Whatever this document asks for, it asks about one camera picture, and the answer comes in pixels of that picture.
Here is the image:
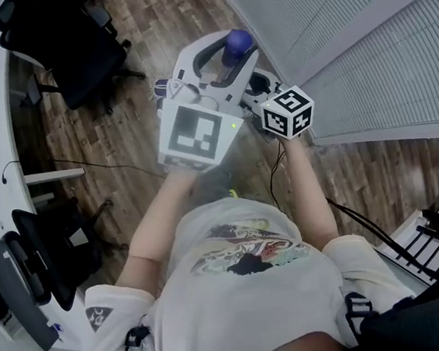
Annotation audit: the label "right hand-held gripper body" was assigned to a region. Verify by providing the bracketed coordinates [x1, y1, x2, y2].
[258, 78, 319, 143]

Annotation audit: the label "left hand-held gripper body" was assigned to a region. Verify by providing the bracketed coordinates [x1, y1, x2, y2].
[149, 73, 251, 179]

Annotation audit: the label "blue-handled mop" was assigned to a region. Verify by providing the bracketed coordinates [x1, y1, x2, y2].
[147, 28, 260, 101]

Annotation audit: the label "person's left forearm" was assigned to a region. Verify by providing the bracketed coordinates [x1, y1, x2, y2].
[105, 167, 216, 299]

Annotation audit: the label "person's right forearm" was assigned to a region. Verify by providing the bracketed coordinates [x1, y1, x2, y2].
[278, 131, 344, 256]

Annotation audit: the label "wooden floor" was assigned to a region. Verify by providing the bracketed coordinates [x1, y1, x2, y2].
[0, 0, 439, 312]

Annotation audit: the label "white venetian blinds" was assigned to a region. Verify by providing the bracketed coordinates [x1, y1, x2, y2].
[294, 0, 439, 149]
[219, 0, 439, 91]

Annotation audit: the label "white printed t-shirt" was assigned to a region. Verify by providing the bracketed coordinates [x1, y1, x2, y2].
[65, 178, 423, 351]

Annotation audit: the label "black mesh office chair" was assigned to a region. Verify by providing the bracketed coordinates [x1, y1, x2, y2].
[9, 193, 126, 318]

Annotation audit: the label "black slatted rack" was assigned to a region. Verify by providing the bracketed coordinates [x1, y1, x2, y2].
[374, 163, 439, 291]

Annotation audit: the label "black chest-mounted device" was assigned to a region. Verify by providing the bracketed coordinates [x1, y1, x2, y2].
[354, 274, 439, 351]

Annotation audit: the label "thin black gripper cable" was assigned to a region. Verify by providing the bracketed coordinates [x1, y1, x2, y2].
[264, 139, 293, 210]

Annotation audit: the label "thick black cable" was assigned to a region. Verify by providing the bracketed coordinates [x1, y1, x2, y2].
[325, 184, 439, 296]

